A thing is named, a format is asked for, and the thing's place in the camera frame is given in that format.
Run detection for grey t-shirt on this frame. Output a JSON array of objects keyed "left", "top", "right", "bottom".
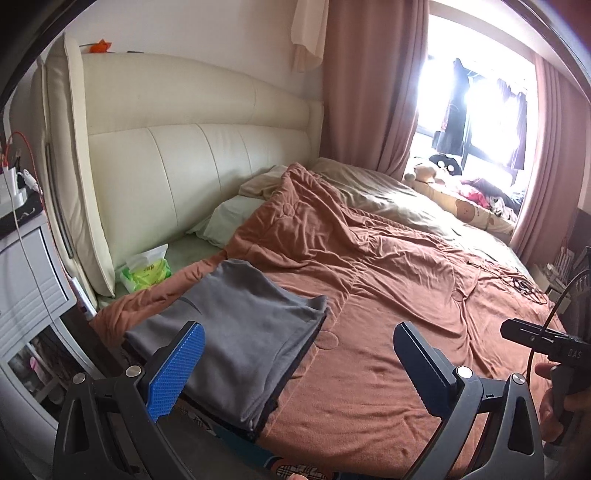
[{"left": 125, "top": 259, "right": 328, "bottom": 435}]

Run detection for dark hanging clothes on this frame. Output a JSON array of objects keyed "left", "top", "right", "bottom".
[{"left": 433, "top": 59, "right": 528, "bottom": 172}]

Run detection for person's right hand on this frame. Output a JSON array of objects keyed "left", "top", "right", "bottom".
[{"left": 535, "top": 363, "right": 590, "bottom": 451}]

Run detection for orange-brown quilt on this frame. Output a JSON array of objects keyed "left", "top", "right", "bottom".
[{"left": 91, "top": 164, "right": 561, "bottom": 478}]

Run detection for white bedside cabinet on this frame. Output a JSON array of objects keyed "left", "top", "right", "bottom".
[
  {"left": 1, "top": 193, "right": 101, "bottom": 463},
  {"left": 530, "top": 246, "right": 574, "bottom": 294}
]

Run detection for green tissue pack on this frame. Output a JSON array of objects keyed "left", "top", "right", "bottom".
[{"left": 119, "top": 244, "right": 171, "bottom": 293}]

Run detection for white left bedside cabinet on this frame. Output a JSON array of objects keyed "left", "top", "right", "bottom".
[{"left": 1, "top": 193, "right": 101, "bottom": 463}]

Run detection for bear print long pillow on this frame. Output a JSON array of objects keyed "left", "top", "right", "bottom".
[{"left": 412, "top": 180, "right": 514, "bottom": 244}]

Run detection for pale green pillow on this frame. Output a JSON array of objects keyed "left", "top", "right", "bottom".
[{"left": 187, "top": 195, "right": 264, "bottom": 248}]

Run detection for pink curtain right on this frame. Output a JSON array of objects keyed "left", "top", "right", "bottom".
[{"left": 510, "top": 56, "right": 590, "bottom": 266}]

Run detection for pink curtain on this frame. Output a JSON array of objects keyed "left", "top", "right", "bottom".
[
  {"left": 321, "top": 0, "right": 430, "bottom": 179},
  {"left": 510, "top": 56, "right": 590, "bottom": 266}
]

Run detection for beige bed sheet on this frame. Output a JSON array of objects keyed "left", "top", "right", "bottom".
[{"left": 308, "top": 158, "right": 529, "bottom": 276}]

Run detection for plush toy by window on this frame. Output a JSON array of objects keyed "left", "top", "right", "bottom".
[{"left": 403, "top": 163, "right": 438, "bottom": 186}]

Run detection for cream padded headboard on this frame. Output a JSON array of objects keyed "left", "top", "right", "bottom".
[{"left": 30, "top": 35, "right": 324, "bottom": 298}]

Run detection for pink curtain left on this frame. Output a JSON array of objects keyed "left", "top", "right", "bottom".
[{"left": 321, "top": 0, "right": 430, "bottom": 179}]

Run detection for orange toy on headboard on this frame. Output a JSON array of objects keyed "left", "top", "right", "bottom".
[{"left": 80, "top": 39, "right": 112, "bottom": 54}]

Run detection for cream hanging cloth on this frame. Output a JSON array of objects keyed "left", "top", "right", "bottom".
[{"left": 290, "top": 0, "right": 329, "bottom": 73}]

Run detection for black cable on bed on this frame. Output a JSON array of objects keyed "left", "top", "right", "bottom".
[{"left": 466, "top": 260, "right": 551, "bottom": 305}]

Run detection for black corrugated cable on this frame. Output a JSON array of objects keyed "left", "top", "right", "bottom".
[{"left": 527, "top": 269, "right": 591, "bottom": 398}]

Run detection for red cable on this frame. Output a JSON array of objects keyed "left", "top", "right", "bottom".
[{"left": 0, "top": 131, "right": 45, "bottom": 195}]

